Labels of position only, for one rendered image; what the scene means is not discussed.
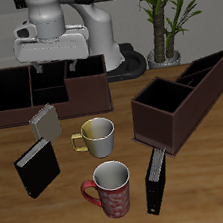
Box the yellow book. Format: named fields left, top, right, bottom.
left=26, top=101, right=64, bottom=146

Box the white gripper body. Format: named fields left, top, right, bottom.
left=11, top=21, right=93, bottom=70

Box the red patterned mug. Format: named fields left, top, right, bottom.
left=76, top=158, right=137, bottom=223

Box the green pot plant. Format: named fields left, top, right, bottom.
left=136, top=0, right=213, bottom=72

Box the flat black base plate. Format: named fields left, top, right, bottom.
left=101, top=40, right=150, bottom=84

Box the dark brown desk caddy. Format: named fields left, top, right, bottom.
left=0, top=52, right=115, bottom=130
left=119, top=47, right=223, bottom=165

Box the black book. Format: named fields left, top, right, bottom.
left=138, top=146, right=176, bottom=218
left=10, top=135, right=65, bottom=202

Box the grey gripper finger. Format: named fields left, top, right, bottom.
left=67, top=58, right=80, bottom=73
left=32, top=60, right=45, bottom=75

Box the yellow and white mug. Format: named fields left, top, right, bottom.
left=68, top=114, right=120, bottom=164

